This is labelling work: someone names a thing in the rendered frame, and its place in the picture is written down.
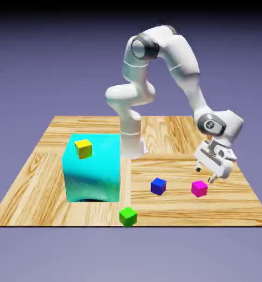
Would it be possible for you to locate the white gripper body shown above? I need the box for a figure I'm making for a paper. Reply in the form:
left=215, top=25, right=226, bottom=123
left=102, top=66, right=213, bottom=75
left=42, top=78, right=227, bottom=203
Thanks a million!
left=194, top=140, right=234, bottom=180

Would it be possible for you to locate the small magenta cube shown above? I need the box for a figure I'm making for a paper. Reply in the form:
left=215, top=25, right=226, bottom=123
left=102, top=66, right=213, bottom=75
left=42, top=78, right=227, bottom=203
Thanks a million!
left=190, top=180, right=208, bottom=198

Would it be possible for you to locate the small blue cube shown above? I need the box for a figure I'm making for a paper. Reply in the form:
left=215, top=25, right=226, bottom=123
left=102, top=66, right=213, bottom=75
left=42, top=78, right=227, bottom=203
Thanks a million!
left=150, top=177, right=167, bottom=196

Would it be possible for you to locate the small green cube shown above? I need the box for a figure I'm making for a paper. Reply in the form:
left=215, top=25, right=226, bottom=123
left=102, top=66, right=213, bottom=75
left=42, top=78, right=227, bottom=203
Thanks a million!
left=119, top=206, right=138, bottom=228

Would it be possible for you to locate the small yellow cube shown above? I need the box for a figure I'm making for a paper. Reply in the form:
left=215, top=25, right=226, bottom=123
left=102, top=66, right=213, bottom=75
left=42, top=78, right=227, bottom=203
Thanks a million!
left=74, top=138, right=93, bottom=160

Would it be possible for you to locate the large cyan box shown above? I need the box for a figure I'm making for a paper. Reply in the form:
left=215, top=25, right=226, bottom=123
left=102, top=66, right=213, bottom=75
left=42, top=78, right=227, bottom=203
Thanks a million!
left=61, top=133, right=121, bottom=203

